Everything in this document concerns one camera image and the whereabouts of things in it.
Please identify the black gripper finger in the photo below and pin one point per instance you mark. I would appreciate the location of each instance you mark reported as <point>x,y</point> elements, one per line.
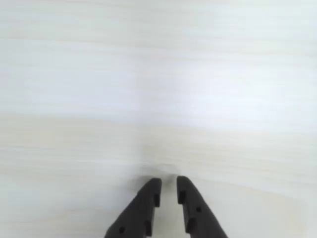
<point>198,218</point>
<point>136,218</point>

